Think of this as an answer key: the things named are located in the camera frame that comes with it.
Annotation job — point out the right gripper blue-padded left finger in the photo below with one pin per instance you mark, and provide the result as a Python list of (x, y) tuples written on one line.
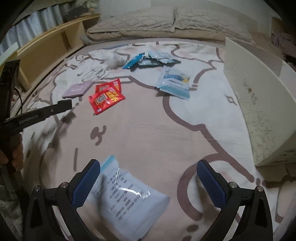
[(41, 222)]

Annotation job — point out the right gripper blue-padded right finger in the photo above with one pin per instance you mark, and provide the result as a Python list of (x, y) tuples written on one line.
[(255, 222)]

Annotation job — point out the pink lavender card box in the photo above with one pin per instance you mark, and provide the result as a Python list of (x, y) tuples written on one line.
[(77, 90)]

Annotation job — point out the white pouch with printed text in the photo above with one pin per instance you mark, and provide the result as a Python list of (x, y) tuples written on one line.
[(128, 205)]

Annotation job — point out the red snack packet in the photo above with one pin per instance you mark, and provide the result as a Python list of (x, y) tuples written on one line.
[(105, 99), (116, 84)]

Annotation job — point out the grey fluffy ball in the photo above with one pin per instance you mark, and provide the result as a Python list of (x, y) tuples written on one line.
[(115, 61)]

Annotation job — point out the blue foil packet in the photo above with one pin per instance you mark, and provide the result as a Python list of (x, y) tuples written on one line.
[(133, 61)]

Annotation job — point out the large white blue pouch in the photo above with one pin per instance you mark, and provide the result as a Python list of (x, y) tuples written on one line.
[(173, 82)]

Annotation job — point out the person's left hand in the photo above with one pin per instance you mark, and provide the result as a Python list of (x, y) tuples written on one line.
[(12, 151)]

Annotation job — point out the wooden low shelf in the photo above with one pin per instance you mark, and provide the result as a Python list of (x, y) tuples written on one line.
[(42, 54)]

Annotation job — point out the white cardboard shoe box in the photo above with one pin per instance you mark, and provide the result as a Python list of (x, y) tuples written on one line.
[(265, 88)]

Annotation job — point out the cartoon-print white blanket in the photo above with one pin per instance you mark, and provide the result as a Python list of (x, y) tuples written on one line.
[(158, 138)]

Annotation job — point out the pile of small blue packets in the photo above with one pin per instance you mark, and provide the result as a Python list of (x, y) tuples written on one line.
[(157, 58)]

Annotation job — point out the pile of clothes on shelf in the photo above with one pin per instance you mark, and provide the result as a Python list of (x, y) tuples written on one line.
[(283, 41)]

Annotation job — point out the left beige quilted pillow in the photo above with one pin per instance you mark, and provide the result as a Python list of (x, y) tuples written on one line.
[(157, 18)]

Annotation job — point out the beige quilted pillow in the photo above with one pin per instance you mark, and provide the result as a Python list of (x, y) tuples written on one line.
[(212, 21), (157, 18)]

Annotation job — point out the beige duvet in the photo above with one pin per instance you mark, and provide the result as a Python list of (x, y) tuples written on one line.
[(258, 38)]

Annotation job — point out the right beige quilted pillow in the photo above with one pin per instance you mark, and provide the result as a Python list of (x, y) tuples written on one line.
[(212, 21)]

